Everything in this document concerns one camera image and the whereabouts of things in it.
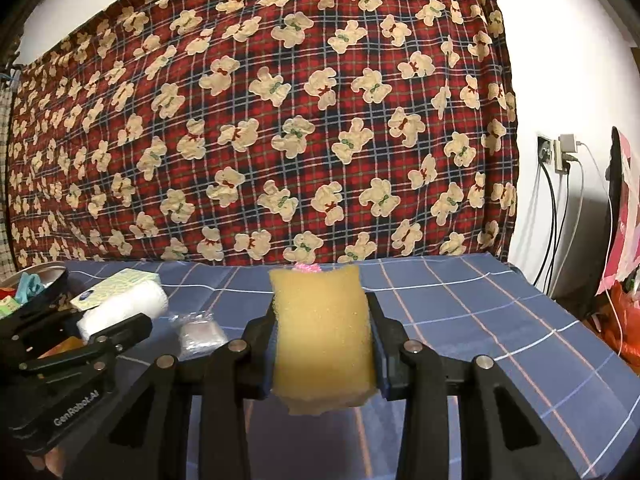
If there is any light blue tissue pack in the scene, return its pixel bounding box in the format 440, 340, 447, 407
70, 268, 161, 311

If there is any metal bowl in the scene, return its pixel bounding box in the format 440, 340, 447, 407
0, 266, 68, 318

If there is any pink plastic bag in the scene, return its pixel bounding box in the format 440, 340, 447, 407
597, 127, 640, 296

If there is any wall socket with chargers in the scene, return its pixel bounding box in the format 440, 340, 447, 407
552, 134, 578, 173

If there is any red plaid bear-print blanket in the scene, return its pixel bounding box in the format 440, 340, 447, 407
5, 0, 518, 271

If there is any white cable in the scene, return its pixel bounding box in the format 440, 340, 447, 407
547, 142, 626, 356

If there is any black cable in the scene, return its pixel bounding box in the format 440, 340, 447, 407
531, 160, 560, 291

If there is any person's left hand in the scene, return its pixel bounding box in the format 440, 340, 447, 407
25, 447, 68, 480

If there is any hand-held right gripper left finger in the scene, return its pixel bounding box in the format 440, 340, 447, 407
65, 305, 278, 480

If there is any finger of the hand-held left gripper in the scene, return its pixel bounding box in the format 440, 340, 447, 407
0, 304, 83, 356
17, 313, 154, 378

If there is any yellow sponge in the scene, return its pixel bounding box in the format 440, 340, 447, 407
269, 265, 378, 417

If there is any clear cotton swab bag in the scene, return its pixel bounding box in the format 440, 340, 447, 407
169, 311, 229, 362

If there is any beige checked cloth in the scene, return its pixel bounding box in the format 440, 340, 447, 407
0, 87, 16, 271

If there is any orange plastic bag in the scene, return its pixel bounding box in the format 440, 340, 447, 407
600, 280, 640, 376

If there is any blue plaid bed sheet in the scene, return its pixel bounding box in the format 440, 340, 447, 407
50, 254, 640, 480

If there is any teal fluffy cloth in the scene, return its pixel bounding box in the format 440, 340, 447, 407
17, 272, 45, 306

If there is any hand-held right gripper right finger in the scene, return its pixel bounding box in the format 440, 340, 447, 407
367, 292, 583, 480

